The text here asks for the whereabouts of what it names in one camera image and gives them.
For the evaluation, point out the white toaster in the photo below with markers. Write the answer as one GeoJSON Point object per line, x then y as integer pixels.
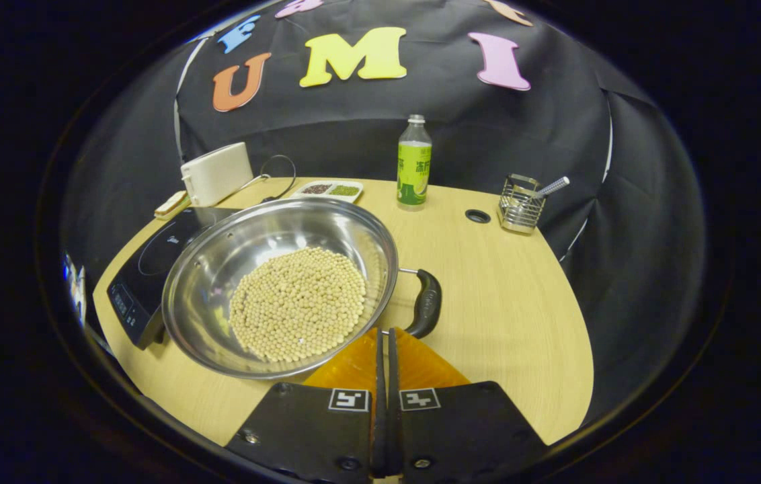
{"type": "Point", "coordinates": [216, 175]}

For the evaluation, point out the pile of soybeans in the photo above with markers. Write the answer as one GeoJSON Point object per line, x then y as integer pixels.
{"type": "Point", "coordinates": [296, 302]}

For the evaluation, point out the black induction cooktop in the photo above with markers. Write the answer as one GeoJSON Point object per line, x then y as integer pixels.
{"type": "Point", "coordinates": [145, 269]}

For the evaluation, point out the black backdrop cloth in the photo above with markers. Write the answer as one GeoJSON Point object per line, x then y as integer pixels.
{"type": "Point", "coordinates": [488, 134]}

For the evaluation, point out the white divided dish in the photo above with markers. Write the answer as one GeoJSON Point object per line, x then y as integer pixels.
{"type": "Point", "coordinates": [330, 190]}

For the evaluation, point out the green label plastic bottle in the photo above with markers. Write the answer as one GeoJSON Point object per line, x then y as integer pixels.
{"type": "Point", "coordinates": [414, 175]}

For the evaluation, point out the small beige flat object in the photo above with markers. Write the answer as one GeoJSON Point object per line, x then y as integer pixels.
{"type": "Point", "coordinates": [172, 204]}

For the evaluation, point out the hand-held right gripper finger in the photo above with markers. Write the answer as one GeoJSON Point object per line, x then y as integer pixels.
{"type": "Point", "coordinates": [379, 417]}
{"type": "Point", "coordinates": [392, 417]}

